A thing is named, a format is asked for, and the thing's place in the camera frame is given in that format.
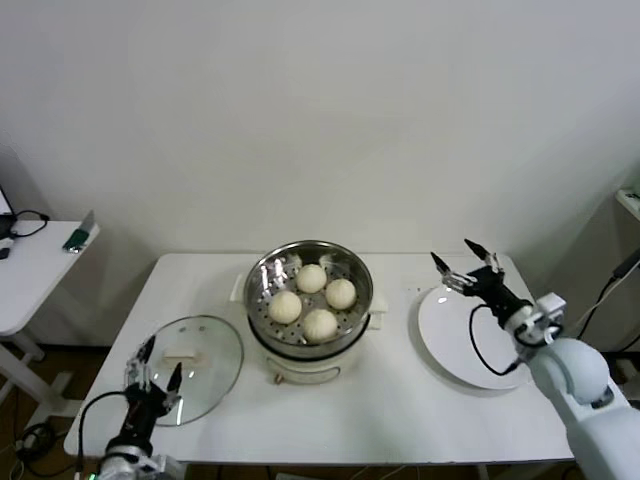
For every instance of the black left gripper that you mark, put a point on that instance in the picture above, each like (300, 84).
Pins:
(145, 410)

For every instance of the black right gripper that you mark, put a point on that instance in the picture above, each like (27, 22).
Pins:
(495, 292)

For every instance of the white steamed baozi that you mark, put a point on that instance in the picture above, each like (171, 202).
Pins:
(311, 278)
(341, 294)
(320, 326)
(285, 307)

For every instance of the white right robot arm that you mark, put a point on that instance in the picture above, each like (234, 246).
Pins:
(575, 370)

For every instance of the steel perforated steamer basket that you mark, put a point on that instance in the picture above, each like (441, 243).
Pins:
(350, 272)

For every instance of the white round plate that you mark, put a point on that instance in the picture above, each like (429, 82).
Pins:
(445, 340)

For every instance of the white floor power strip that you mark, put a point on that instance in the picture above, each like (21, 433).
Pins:
(29, 440)

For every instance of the green grey flat tool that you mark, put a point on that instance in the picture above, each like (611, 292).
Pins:
(77, 240)

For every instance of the small black desk item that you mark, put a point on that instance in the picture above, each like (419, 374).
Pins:
(4, 252)

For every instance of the black laptop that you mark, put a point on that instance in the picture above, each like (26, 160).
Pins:
(4, 200)

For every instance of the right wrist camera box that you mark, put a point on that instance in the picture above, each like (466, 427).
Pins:
(550, 307)

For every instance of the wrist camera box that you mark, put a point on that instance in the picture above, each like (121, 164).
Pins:
(550, 307)
(167, 467)

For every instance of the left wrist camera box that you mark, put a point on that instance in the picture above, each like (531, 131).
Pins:
(167, 467)

